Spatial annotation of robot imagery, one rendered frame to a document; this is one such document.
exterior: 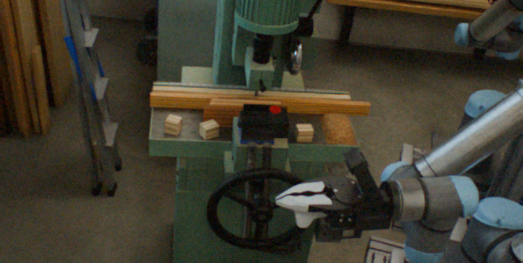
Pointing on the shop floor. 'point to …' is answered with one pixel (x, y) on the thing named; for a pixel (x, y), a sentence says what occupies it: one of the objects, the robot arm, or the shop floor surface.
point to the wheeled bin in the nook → (145, 52)
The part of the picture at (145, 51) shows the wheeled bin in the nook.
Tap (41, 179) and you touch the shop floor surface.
